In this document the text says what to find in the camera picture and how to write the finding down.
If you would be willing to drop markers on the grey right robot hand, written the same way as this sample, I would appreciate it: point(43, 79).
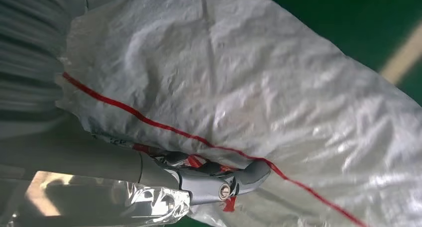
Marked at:
point(99, 159)

